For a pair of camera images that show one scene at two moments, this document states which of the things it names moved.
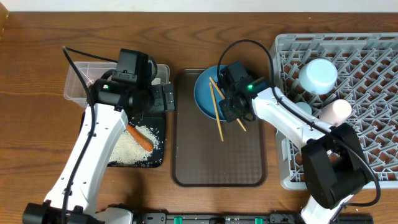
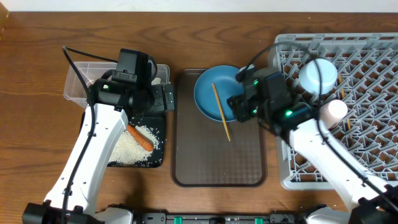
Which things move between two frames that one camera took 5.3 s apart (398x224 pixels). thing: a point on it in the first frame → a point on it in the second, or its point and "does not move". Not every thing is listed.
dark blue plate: (205, 96) does not move
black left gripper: (161, 101) does not move
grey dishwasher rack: (367, 68) does not move
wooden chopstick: (223, 97) → (343, 96)
